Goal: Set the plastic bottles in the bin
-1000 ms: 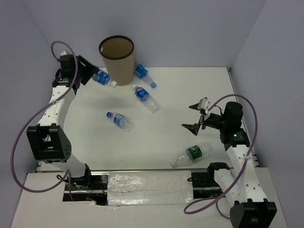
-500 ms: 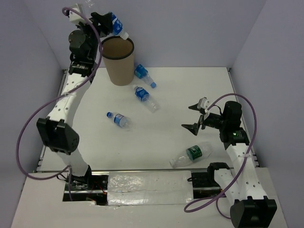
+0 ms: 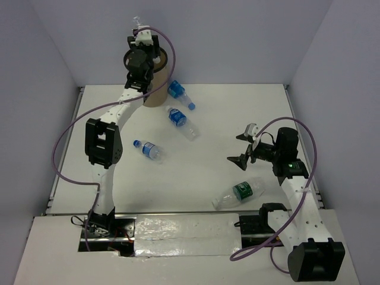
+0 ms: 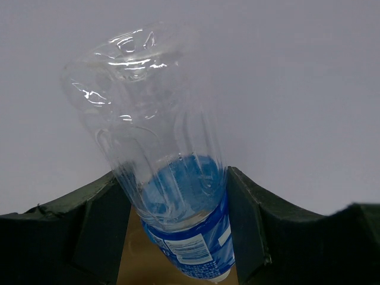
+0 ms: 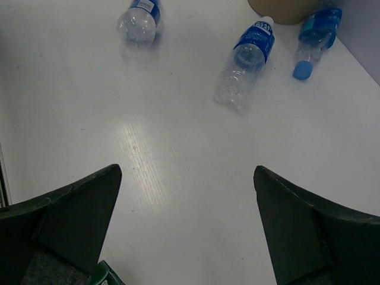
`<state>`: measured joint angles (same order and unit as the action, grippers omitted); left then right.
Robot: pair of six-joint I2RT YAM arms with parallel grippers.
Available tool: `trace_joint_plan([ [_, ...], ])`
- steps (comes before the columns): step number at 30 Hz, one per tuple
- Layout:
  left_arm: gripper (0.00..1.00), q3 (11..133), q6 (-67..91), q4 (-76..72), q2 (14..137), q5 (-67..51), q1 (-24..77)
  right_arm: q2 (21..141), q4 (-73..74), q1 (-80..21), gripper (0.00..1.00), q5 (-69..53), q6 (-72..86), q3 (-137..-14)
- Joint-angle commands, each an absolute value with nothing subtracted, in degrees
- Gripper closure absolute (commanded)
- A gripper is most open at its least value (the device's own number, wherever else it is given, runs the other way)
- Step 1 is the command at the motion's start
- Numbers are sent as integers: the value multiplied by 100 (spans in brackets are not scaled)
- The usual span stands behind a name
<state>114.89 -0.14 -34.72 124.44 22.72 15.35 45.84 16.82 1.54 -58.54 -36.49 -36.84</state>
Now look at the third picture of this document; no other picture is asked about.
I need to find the green label clear bottle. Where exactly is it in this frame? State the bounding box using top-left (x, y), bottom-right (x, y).
top-left (212, 177), bottom-right (265, 211)

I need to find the blue label bottle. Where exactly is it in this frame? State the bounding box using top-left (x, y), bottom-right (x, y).
top-left (166, 106), bottom-right (200, 141)
top-left (133, 140), bottom-right (164, 163)
top-left (133, 16), bottom-right (143, 29)
top-left (167, 80), bottom-right (196, 110)

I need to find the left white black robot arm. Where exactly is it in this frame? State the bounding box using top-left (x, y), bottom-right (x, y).
top-left (84, 32), bottom-right (160, 236)

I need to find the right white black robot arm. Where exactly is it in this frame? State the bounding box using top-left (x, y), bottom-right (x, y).
top-left (228, 123), bottom-right (346, 282)

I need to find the blue label bottle by bin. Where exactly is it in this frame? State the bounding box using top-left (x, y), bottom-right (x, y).
top-left (167, 80), bottom-right (196, 110)

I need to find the brown cardboard cylinder bin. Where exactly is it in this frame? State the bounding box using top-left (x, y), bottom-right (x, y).
top-left (123, 48), bottom-right (169, 107)

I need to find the blue label bottle front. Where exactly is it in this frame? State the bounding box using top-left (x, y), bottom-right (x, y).
top-left (133, 140), bottom-right (164, 163)

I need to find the silver foil tape sheet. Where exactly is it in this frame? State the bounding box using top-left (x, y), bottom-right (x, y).
top-left (134, 213), bottom-right (242, 257)

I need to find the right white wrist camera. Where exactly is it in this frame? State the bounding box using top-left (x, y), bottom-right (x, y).
top-left (243, 123), bottom-right (259, 150)

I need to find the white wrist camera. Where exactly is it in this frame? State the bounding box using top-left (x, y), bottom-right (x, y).
top-left (134, 26), bottom-right (153, 45)
top-left (243, 123), bottom-right (259, 150)

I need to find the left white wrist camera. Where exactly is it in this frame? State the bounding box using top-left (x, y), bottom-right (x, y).
top-left (134, 26), bottom-right (153, 45)

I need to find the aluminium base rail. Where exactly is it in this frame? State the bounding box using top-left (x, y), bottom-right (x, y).
top-left (115, 210), bottom-right (259, 216)

